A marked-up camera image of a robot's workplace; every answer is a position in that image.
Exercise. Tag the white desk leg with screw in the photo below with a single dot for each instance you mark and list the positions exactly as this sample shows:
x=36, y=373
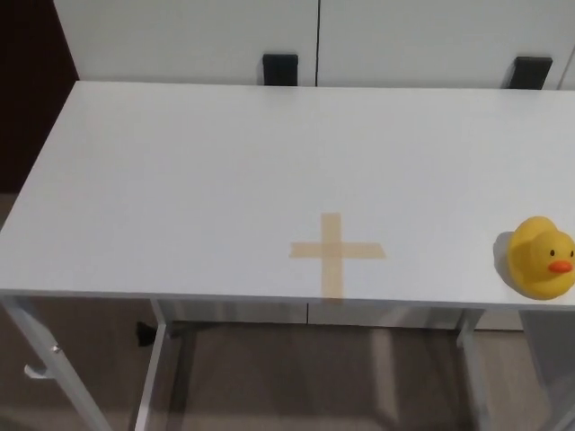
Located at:
x=49, y=354

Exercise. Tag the black panel bracket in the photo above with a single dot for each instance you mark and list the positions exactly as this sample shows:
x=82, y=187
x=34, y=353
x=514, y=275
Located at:
x=280, y=69
x=530, y=73

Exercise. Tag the black foot under desk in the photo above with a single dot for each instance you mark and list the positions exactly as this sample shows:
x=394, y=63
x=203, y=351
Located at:
x=145, y=334

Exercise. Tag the white slanted desk leg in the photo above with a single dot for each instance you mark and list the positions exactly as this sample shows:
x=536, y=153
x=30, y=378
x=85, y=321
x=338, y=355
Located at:
x=154, y=359

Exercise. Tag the wide grey desk leg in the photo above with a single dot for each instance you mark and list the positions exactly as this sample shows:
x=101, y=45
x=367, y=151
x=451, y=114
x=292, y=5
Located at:
x=552, y=359

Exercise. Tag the yellow rubber duck toy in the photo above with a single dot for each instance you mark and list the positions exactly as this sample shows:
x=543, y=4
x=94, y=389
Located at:
x=534, y=256

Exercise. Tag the white hook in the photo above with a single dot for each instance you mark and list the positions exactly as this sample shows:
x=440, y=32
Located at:
x=38, y=373

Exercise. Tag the short white desk leg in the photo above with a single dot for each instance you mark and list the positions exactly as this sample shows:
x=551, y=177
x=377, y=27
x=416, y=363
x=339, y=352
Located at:
x=469, y=328

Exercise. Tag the long beige tape strip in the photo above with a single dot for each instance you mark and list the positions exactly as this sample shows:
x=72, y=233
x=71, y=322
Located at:
x=331, y=224

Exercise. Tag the short beige tape strip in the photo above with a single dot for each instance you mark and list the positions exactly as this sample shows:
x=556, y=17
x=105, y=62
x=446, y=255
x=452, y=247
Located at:
x=361, y=251

